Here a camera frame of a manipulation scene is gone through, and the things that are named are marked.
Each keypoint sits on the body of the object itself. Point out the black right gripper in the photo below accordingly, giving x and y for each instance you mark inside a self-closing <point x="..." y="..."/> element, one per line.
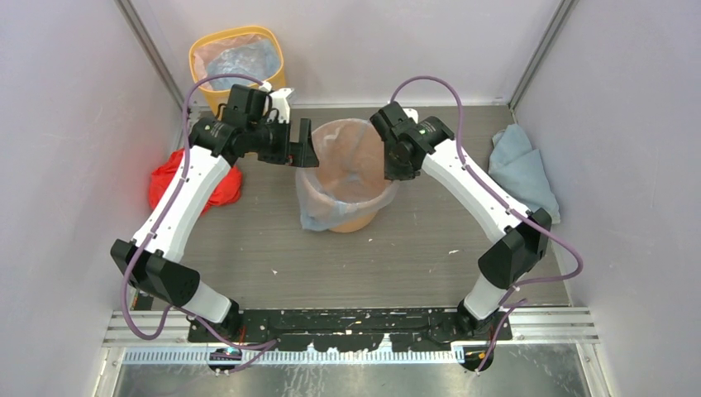
<point x="393" y="174"/>

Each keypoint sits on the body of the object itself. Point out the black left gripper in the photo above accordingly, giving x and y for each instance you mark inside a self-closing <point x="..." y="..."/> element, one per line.
<point x="298" y="154"/>

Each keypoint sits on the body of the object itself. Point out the light blue trash bag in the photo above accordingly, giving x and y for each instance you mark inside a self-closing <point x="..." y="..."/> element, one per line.
<point x="349" y="181"/>

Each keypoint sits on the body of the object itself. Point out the orange round trash bin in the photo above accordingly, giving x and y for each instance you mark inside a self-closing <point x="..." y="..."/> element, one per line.
<point x="356" y="224"/>

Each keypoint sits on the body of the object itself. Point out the yellow mesh trash bin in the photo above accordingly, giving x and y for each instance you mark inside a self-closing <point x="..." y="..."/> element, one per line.
<point x="199" y="55"/>

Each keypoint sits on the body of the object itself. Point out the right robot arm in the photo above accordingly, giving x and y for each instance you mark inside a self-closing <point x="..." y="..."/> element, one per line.
<point x="518" y="236"/>

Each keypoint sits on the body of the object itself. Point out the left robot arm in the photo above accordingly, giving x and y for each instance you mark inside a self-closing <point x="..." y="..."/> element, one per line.
<point x="253" y="120"/>

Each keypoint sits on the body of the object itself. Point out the blue bag inside yellow bin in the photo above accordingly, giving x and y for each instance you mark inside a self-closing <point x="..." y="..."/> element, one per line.
<point x="252" y="55"/>

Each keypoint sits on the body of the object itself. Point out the red crumpled trash bag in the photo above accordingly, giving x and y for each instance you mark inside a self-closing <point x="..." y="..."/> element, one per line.
<point x="228" y="190"/>

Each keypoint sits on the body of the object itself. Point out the folded blue bag in corner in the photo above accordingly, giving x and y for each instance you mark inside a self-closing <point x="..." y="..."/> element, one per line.
<point x="517" y="167"/>

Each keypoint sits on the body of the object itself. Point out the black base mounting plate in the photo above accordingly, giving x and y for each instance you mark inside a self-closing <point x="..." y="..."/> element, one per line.
<point x="352" y="330"/>

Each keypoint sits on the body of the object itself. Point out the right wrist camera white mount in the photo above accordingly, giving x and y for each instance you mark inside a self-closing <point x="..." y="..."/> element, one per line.
<point x="412" y="114"/>

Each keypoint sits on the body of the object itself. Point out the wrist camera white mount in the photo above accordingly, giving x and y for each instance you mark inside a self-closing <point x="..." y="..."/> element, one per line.
<point x="278" y="108"/>
<point x="412" y="114"/>

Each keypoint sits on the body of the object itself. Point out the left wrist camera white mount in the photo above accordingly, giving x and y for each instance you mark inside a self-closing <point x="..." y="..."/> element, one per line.
<point x="278" y="108"/>

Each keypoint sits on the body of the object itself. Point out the slotted white cable duct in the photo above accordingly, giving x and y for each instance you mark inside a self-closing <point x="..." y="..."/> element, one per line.
<point x="217" y="355"/>

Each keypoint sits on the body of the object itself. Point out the left aluminium frame post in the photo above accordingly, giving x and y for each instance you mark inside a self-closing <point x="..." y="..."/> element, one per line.
<point x="143" y="37"/>

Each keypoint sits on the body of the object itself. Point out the aluminium frame post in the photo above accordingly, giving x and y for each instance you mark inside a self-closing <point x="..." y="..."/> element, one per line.
<point x="553" y="29"/>
<point x="143" y="37"/>

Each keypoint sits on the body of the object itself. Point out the right aluminium frame post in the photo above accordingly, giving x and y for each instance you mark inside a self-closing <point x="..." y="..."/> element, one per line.
<point x="553" y="29"/>

